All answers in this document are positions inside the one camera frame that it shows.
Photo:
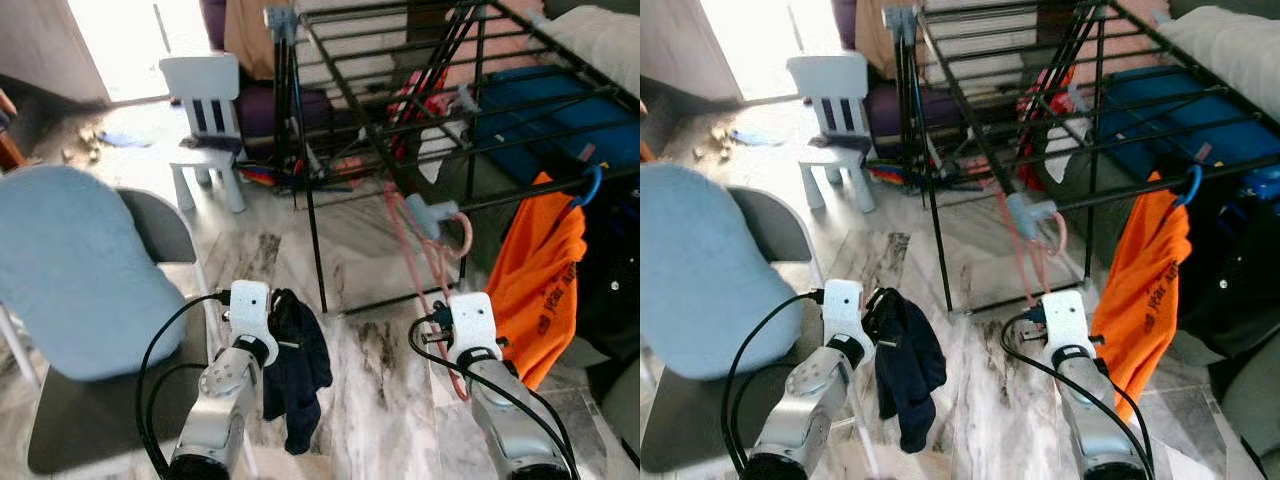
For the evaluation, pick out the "navy garment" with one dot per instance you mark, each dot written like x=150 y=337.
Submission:
x=300 y=380
x=910 y=380

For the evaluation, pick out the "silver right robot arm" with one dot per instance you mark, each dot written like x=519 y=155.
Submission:
x=505 y=410
x=1095 y=415

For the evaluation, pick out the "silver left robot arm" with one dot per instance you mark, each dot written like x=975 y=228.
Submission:
x=815 y=400
x=220 y=400

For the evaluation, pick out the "blue hanger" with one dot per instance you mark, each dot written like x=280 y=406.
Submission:
x=597 y=185
x=1197 y=183

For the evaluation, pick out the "orange shirt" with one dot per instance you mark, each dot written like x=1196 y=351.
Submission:
x=535 y=280
x=1140 y=290

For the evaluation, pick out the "black metal drying rack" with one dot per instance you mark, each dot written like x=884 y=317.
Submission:
x=1020 y=213
x=420 y=215

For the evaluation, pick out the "grey white folding chair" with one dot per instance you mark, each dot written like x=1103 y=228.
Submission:
x=770 y=225
x=155 y=225

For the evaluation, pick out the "light blue chair cushion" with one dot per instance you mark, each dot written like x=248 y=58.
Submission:
x=80 y=270
x=710 y=270

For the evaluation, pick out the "small white cloth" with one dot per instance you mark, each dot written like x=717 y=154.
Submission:
x=1068 y=150
x=445 y=150

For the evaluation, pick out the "black hanging garment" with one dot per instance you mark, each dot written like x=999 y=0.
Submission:
x=1230 y=270
x=615 y=270

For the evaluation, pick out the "red garment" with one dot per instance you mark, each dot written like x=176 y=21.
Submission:
x=1050 y=100
x=425 y=105

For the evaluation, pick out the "purple seat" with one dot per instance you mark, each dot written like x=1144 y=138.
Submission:
x=255 y=110
x=890 y=110

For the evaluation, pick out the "blue floor mat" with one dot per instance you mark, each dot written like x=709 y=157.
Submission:
x=755 y=138
x=124 y=138

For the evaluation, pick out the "blue plastic case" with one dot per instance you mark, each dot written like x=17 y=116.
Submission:
x=1160 y=110
x=530 y=110

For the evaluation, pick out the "white kid chair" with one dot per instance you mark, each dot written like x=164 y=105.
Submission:
x=828 y=75
x=200 y=75

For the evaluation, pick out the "cream pillow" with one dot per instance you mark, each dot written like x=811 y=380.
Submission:
x=600 y=45
x=1230 y=45

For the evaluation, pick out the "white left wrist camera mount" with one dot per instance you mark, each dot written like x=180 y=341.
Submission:
x=843 y=310
x=250 y=310

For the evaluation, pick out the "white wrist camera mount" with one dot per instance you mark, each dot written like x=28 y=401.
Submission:
x=843 y=310
x=250 y=310
x=1065 y=320
x=472 y=322

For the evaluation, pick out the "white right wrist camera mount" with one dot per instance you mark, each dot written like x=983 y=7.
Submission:
x=1065 y=320
x=472 y=322

